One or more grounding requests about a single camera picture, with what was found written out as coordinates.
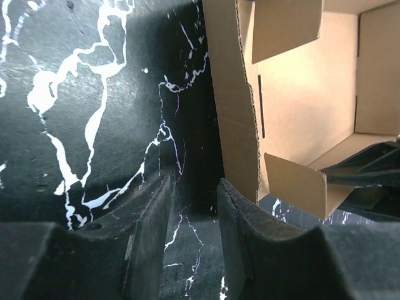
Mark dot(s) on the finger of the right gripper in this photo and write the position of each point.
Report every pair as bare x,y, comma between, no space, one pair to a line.
375,165

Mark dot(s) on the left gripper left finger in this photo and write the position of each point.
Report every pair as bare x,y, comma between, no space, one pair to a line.
118,256

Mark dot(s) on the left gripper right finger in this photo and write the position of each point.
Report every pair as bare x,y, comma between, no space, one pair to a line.
266,258

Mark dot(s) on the cardboard box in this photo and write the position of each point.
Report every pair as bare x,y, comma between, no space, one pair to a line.
300,86

